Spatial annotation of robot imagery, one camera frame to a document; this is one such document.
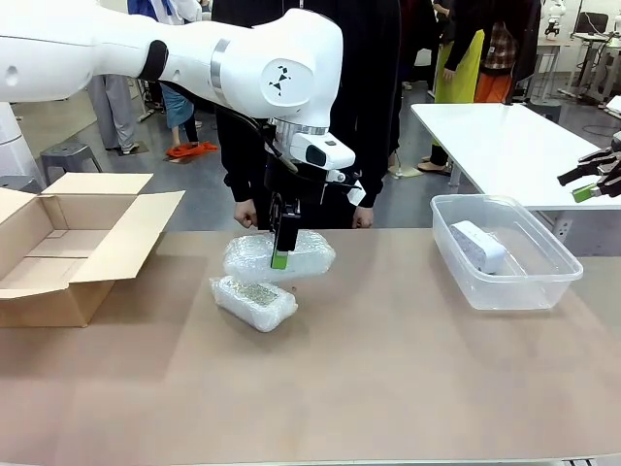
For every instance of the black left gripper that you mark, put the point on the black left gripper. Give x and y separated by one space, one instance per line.
301 184

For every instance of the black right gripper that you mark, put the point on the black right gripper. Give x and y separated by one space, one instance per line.
617 145

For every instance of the bubble-wrapped white clock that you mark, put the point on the bubble-wrapped white clock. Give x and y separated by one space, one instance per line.
310 257

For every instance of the bubble-wrapped clock with dark display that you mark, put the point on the bubble-wrapped clock with dark display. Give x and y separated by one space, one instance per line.
252 301

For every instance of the unwrapped white clock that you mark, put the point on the unwrapped white clock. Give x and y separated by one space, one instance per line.
478 245

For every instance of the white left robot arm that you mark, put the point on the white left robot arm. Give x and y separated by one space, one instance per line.
242 63

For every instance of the black-sleeved right forearm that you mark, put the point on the black-sleeved right forearm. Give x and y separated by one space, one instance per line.
240 189

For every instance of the black-sleeved left forearm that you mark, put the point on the black-sleeved left forearm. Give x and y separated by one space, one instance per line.
372 184

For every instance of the person's right hand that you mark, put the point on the person's right hand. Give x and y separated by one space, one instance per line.
245 216

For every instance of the person's left hand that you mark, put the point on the person's left hand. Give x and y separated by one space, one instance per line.
364 217

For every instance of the grey plastic stool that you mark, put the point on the grey plastic stool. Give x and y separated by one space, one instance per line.
68 153
543 109

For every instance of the orange cloth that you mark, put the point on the orange cloth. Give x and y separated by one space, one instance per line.
191 149

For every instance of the white table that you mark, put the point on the white table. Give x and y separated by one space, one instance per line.
485 131

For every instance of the background desk with equipment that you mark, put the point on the background desk with equipment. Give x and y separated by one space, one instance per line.
594 48

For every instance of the person in plaid and orange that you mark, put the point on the person in plaid and orange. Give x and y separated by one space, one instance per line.
492 89

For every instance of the clear plastic container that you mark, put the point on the clear plastic container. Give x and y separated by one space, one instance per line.
509 291

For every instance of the person in white and blue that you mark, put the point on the person in white and blue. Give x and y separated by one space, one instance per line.
177 107

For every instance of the person torso in black jacket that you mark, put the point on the person torso in black jacket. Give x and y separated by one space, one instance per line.
369 97

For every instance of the small white humanoid robot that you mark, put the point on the small white humanoid robot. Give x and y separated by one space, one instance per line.
554 22

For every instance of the person in yellow apron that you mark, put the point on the person in yellow apron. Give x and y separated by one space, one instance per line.
458 73

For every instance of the open cardboard box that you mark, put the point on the open cardboard box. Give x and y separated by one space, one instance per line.
58 252

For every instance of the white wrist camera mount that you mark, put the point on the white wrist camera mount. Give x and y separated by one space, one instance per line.
356 194

